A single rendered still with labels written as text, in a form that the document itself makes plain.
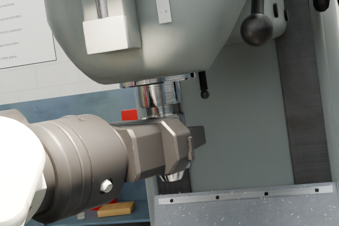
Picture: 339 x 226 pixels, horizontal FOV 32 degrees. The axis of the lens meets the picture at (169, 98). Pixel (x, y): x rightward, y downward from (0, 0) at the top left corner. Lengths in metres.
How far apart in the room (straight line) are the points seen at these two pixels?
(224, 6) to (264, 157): 0.47
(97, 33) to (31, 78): 5.04
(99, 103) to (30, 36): 0.90
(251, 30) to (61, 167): 0.20
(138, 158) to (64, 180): 0.09
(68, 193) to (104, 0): 0.17
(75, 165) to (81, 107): 4.84
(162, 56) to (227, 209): 0.51
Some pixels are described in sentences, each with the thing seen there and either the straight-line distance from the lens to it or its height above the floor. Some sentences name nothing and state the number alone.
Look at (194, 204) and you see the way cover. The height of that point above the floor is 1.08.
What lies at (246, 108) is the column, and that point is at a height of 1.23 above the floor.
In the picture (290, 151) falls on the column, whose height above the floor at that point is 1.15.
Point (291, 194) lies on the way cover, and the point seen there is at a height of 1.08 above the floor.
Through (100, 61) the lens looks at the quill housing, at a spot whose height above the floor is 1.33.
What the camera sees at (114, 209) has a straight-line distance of 4.71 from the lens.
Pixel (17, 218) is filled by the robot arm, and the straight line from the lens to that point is 0.42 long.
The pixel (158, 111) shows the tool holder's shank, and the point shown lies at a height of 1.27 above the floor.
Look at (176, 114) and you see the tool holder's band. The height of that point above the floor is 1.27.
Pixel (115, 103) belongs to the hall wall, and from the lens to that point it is 5.20.
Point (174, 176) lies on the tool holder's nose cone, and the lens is 0.64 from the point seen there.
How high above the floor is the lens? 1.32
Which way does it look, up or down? 3 degrees down
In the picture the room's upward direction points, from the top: 8 degrees counter-clockwise
